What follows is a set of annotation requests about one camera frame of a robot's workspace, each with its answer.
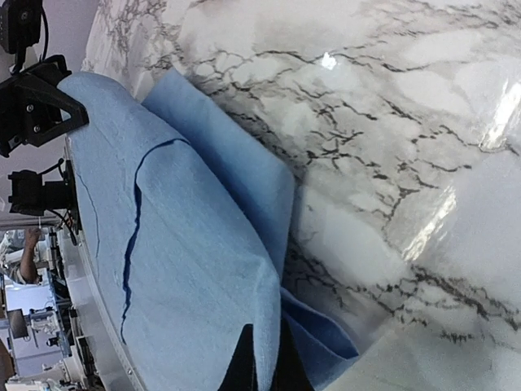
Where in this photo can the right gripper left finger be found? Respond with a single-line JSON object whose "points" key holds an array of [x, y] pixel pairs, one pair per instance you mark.
{"points": [[241, 373]]}

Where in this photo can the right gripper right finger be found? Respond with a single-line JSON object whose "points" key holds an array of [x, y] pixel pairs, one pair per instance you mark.
{"points": [[289, 374]]}

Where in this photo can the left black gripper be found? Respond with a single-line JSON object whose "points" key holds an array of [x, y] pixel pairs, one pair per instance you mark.
{"points": [[33, 110]]}

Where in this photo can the light blue shirt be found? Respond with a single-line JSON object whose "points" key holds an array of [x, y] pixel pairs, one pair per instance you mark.
{"points": [[213, 214]]}

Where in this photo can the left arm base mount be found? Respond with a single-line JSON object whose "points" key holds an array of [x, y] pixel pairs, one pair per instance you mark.
{"points": [[53, 190]]}

